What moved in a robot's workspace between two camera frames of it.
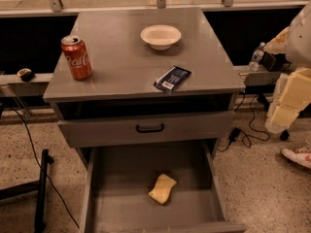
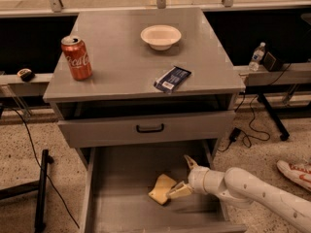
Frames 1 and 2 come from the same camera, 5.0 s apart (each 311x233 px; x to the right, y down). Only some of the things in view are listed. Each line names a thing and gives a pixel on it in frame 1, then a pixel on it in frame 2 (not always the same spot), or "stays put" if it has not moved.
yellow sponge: x=162 y=187 stays put
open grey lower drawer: x=119 y=180 stays put
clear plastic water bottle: x=257 y=56 stays put
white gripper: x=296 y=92 -> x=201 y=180
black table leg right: x=284 y=135 stays put
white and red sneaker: x=300 y=156 -> x=299 y=172
